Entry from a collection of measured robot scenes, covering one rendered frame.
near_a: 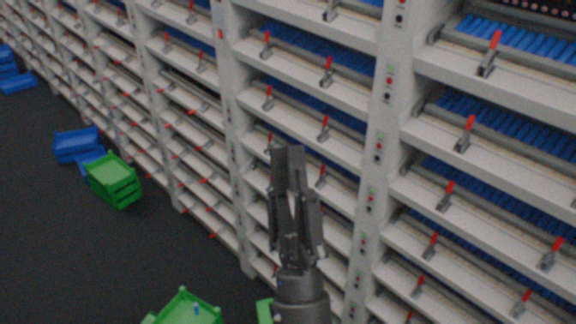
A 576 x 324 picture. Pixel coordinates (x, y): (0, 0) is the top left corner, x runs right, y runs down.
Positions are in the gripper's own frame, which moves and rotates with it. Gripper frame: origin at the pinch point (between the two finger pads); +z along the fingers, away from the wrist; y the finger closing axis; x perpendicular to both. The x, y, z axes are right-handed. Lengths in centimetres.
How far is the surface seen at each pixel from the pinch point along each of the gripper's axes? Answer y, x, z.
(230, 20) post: -71, -32, 50
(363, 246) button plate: -49, -61, -31
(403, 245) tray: -32, -62, -29
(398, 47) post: -9.4, -41.0, 24.4
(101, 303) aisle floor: -184, -2, -64
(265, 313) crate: -113, -58, -68
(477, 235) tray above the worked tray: -6, -59, -23
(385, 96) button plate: -17.5, -44.1, 14.4
